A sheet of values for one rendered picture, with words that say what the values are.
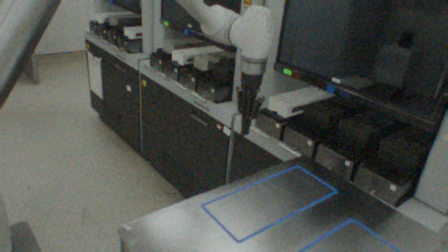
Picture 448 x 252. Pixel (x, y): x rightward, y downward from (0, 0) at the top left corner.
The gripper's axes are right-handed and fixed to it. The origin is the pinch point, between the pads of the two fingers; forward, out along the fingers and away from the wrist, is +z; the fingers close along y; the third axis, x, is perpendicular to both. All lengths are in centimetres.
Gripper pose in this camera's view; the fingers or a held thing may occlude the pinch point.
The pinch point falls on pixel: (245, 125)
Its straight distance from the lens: 130.9
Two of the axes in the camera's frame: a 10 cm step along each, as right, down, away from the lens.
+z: -0.9, 8.9, 4.4
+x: -7.6, 2.2, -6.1
